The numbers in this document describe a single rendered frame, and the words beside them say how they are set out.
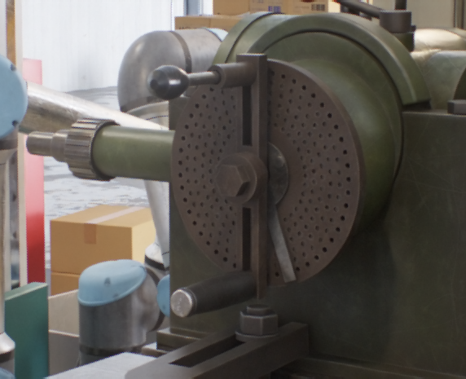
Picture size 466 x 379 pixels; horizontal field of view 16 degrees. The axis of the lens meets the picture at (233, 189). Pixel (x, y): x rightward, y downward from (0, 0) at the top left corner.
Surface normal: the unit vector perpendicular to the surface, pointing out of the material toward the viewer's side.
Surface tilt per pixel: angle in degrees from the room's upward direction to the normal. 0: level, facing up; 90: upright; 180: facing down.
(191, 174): 90
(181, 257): 90
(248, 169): 90
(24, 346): 90
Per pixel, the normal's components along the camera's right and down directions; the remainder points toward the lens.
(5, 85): 0.39, 0.00
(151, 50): -0.07, -0.56
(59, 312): 0.81, 0.09
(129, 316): 0.59, 0.12
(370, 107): 0.43, -0.41
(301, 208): -0.58, 0.12
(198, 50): 0.61, -0.31
